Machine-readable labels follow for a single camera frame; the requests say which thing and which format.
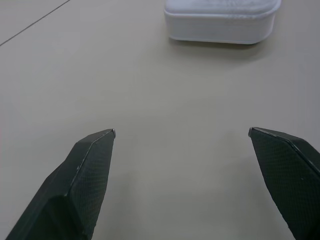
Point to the white plastic container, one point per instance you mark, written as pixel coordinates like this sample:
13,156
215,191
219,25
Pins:
221,21

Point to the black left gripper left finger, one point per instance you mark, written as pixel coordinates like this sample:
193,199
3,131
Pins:
75,185

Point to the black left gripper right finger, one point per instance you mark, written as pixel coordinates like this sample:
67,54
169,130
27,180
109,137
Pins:
287,180

